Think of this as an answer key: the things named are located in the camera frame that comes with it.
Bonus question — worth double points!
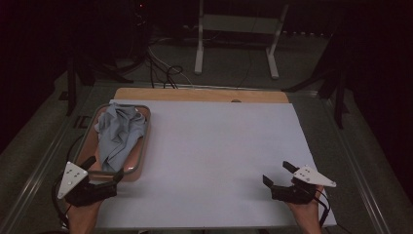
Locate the hand-held gripper cable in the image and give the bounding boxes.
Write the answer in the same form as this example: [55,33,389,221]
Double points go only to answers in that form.
[51,175,71,229]
[312,187,332,228]

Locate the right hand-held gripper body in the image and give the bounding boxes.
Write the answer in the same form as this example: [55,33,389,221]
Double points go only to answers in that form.
[271,165,337,205]

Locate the right hand-held gripper cable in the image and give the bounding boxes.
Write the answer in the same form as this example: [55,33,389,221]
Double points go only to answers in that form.
[312,187,332,228]

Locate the light blue shirt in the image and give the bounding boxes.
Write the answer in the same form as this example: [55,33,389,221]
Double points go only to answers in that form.
[94,102,149,173]

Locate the dark floor bracket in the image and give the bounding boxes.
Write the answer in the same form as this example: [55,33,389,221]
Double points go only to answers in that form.
[73,115,91,130]

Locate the white table cover sheet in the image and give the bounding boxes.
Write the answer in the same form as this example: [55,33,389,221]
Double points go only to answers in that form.
[94,98,338,230]

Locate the thin black floor cable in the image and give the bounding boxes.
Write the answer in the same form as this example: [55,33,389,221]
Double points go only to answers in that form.
[237,48,254,89]

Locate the white floor cable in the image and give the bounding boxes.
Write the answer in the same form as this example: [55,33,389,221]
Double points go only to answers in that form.
[147,47,194,87]

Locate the person's right hand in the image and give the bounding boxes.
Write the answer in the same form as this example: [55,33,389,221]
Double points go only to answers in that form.
[286,185,325,234]

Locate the left hand-held gripper cable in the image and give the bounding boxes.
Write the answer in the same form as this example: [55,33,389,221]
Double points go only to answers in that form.
[51,175,71,229]

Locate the person's left hand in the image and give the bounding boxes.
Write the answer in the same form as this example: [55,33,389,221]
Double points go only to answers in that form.
[66,198,105,234]

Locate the black stand legs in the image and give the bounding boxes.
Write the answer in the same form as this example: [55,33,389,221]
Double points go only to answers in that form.
[282,32,350,130]
[66,55,134,117]

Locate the black floor cable beside table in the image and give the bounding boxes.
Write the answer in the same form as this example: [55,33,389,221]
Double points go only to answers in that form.
[66,134,86,164]

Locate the pink plastic basket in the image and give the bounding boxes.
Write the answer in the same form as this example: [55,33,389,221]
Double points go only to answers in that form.
[72,102,152,183]

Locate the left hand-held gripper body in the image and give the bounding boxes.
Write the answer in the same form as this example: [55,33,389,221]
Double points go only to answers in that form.
[57,161,119,208]

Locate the looped black floor cable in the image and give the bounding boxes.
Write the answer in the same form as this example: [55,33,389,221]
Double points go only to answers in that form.
[147,53,184,90]

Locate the white metal stand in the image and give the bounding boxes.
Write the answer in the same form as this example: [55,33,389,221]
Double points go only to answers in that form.
[194,0,290,80]

